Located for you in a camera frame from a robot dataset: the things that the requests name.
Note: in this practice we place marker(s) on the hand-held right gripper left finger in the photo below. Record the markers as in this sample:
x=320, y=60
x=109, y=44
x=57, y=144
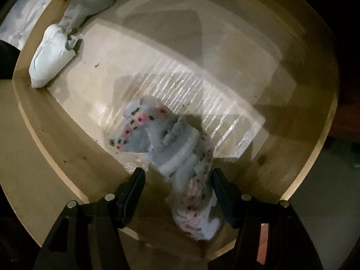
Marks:
x=132, y=199

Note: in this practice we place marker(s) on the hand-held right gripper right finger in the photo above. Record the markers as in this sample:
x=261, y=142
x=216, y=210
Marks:
x=225, y=199

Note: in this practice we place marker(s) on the floral print underwear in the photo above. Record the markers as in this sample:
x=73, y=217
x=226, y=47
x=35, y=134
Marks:
x=168, y=152

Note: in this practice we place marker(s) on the wooden drawer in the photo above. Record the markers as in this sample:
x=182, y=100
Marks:
x=56, y=174

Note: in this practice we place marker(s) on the white underwear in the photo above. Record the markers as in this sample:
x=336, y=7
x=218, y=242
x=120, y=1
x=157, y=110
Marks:
x=50, y=56

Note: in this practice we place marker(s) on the grey ribbed underwear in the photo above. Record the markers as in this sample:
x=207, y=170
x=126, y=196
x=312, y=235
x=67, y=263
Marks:
x=90, y=2

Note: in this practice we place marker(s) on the wood-grain drawer liner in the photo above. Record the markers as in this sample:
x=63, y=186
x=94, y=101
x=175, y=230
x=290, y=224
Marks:
x=140, y=62

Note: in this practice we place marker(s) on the white leaf print cloth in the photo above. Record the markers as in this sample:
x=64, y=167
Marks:
x=25, y=19

